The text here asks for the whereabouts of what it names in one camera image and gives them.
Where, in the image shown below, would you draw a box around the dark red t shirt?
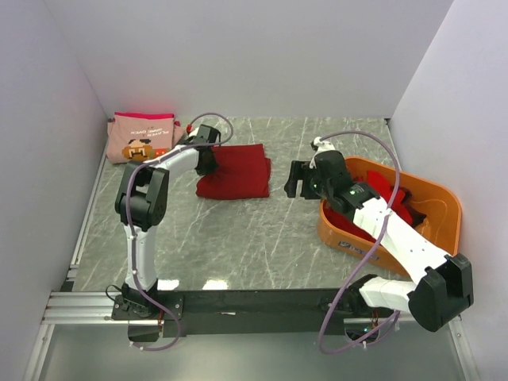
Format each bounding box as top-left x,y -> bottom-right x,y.
196,144 -> 271,201

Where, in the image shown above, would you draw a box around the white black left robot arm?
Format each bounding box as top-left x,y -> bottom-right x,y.
114,125 -> 221,319

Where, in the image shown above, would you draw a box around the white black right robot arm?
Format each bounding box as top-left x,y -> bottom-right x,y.
284,150 -> 474,332

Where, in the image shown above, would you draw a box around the red clothes in basket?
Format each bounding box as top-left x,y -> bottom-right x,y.
325,169 -> 428,243

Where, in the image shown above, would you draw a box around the pink folded graphic t shirt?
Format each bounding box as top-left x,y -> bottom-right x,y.
106,112 -> 185,164

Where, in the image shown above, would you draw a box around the orange plastic basket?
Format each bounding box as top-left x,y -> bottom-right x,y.
317,156 -> 461,258

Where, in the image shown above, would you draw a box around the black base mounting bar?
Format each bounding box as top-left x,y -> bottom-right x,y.
110,289 -> 396,342

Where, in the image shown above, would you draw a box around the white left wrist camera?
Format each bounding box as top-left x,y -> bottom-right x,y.
185,124 -> 198,144

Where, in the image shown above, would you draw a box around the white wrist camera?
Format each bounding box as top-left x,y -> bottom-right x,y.
185,124 -> 198,144
311,137 -> 336,156

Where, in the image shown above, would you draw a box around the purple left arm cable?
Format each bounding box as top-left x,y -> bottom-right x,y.
123,111 -> 235,352

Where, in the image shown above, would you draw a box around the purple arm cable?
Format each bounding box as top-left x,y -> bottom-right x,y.
317,130 -> 402,356
123,111 -> 235,352

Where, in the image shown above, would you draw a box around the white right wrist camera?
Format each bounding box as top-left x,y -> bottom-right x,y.
311,137 -> 336,156

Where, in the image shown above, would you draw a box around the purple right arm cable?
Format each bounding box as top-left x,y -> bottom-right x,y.
317,130 -> 402,356

